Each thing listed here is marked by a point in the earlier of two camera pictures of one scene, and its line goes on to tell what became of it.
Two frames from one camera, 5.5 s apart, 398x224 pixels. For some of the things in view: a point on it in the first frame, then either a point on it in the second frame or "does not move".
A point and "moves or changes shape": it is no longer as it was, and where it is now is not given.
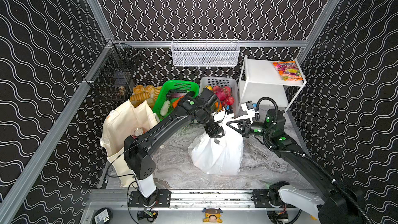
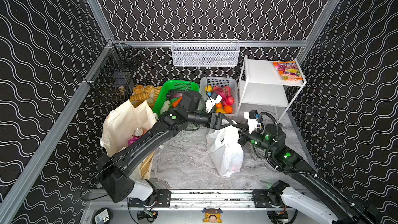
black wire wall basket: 115,75 does not move
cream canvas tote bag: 119,125 does not move
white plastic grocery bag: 224,158 moves or changes shape
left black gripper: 216,130 → 213,120
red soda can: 138,132 does not move
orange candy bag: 289,70 does not move
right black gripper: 244,127 → 244,135
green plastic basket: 169,92 does not move
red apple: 230,101 does not move
